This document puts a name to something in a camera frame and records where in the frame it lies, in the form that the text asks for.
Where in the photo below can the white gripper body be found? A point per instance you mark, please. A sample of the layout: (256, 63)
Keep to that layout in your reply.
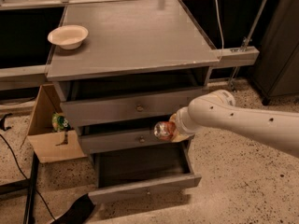
(180, 120)

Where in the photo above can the grey drawer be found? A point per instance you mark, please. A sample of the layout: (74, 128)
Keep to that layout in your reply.
(137, 172)
(97, 111)
(119, 135)

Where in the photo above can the green chip bag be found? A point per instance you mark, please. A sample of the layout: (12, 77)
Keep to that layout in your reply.
(59, 122)

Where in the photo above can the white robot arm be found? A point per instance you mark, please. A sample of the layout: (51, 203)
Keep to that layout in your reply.
(279, 130)

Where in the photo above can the grey bottom drawer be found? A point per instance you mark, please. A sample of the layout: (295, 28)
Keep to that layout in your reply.
(137, 172)

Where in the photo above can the black metal floor bar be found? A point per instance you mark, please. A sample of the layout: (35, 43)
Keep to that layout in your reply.
(26, 184)

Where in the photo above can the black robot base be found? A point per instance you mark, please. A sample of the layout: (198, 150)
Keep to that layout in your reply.
(78, 212)

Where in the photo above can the grey middle drawer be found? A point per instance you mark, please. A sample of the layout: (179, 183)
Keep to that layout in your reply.
(119, 135)

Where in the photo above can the grey metal rail frame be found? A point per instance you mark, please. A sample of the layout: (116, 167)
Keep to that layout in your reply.
(236, 57)

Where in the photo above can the dark grey side cabinet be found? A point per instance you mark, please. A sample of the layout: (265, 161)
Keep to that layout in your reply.
(276, 72)

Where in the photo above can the grey top drawer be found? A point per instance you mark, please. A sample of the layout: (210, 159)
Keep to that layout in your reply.
(97, 111)

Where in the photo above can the cardboard box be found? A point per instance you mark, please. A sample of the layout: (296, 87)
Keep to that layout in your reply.
(50, 145)

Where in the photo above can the red coke can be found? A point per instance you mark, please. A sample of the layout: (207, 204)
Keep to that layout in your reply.
(164, 130)

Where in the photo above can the grey three-drawer cabinet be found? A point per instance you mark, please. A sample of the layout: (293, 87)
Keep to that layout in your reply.
(133, 48)

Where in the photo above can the white bowl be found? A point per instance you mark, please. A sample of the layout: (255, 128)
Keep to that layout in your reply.
(68, 36)

